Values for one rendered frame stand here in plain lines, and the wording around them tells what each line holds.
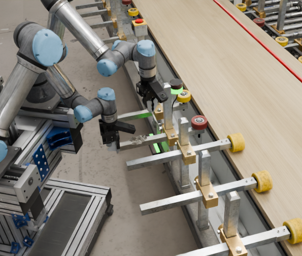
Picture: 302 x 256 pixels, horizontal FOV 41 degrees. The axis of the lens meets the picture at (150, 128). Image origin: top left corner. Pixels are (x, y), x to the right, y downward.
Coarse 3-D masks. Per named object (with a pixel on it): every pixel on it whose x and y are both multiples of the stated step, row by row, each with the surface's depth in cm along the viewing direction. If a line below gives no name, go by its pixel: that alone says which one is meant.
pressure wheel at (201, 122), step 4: (196, 116) 201; (200, 116) 201; (204, 116) 201; (192, 120) 199; (196, 120) 199; (200, 120) 198; (204, 120) 198; (192, 124) 198; (196, 124) 196; (200, 124) 196; (204, 124) 196; (196, 128) 197; (200, 128) 197; (204, 128) 198
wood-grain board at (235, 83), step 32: (160, 0) 328; (192, 0) 323; (224, 0) 319; (160, 32) 281; (192, 32) 278; (224, 32) 274; (256, 32) 271; (192, 64) 243; (224, 64) 241; (256, 64) 238; (288, 64) 236; (192, 96) 216; (224, 96) 214; (256, 96) 212; (288, 96) 211; (224, 128) 193; (256, 128) 192; (288, 128) 190; (256, 160) 175; (288, 160) 173; (256, 192) 160; (288, 192) 159
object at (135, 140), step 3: (141, 135) 198; (144, 135) 197; (132, 138) 196; (135, 138) 196; (138, 138) 195; (141, 138) 195; (144, 138) 197; (132, 141) 196; (135, 141) 195; (138, 141) 194; (141, 141) 195; (132, 144) 194; (135, 144) 194
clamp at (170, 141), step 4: (164, 128) 201; (164, 132) 201; (168, 132) 198; (172, 132) 198; (168, 136) 196; (176, 136) 196; (168, 140) 196; (172, 140) 195; (168, 144) 198; (172, 144) 197
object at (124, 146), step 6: (192, 132) 200; (198, 132) 201; (204, 132) 202; (150, 138) 197; (156, 138) 197; (162, 138) 198; (120, 144) 195; (126, 144) 195; (138, 144) 196; (144, 144) 197; (150, 144) 198; (120, 150) 195
